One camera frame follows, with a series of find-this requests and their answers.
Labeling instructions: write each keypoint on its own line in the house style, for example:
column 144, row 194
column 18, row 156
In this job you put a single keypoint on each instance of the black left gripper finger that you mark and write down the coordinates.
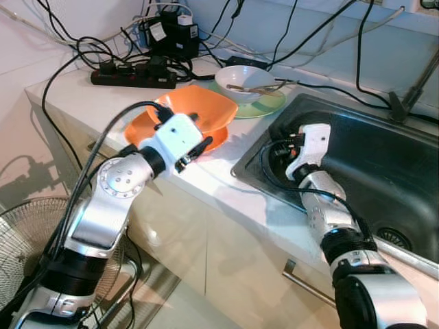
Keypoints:
column 192, row 117
column 204, row 144

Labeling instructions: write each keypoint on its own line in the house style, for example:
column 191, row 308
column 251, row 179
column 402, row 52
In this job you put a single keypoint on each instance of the orange square bowl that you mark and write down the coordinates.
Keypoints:
column 206, row 106

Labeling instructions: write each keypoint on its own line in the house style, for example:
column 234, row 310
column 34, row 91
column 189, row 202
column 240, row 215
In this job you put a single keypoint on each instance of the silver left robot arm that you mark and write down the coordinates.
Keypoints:
column 103, row 205

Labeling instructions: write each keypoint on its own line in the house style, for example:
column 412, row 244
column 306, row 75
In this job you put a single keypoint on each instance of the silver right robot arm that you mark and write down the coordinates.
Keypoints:
column 329, row 212

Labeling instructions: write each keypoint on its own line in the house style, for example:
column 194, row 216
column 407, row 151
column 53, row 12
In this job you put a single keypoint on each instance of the beige kitchen counter cabinet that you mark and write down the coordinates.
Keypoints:
column 226, row 253

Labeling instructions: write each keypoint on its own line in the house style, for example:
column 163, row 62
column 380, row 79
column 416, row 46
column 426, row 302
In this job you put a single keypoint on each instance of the chrome kitchen faucet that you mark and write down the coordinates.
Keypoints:
column 400, row 104

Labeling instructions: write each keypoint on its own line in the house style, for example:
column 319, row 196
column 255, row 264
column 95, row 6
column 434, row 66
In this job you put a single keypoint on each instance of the white ceramic bowl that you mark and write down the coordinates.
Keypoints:
column 240, row 96

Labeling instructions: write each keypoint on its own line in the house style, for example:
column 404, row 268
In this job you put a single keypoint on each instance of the brown chopstick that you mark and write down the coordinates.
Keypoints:
column 274, row 86
column 240, row 88

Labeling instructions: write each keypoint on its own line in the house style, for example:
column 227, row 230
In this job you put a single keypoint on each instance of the black power strip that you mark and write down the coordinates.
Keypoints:
column 130, row 80

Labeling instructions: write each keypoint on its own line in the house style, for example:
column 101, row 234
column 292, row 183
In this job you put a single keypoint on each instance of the black power adapter block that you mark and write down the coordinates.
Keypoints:
column 171, row 41

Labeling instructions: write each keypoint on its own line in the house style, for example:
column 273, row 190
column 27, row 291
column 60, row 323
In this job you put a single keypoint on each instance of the stainless steel sink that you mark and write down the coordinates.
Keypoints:
column 384, row 164

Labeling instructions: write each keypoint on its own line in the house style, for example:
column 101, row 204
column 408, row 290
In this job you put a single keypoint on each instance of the metal cage floor fan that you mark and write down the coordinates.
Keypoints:
column 20, row 233

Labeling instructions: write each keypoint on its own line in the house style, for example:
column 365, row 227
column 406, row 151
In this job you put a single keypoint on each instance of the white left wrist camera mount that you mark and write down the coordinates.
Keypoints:
column 178, row 133

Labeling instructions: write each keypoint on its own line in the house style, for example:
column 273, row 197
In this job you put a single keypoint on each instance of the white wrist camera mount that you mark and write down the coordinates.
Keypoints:
column 312, row 144
column 178, row 133

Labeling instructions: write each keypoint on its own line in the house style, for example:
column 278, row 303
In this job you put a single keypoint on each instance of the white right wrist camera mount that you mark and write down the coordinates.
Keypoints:
column 312, row 144

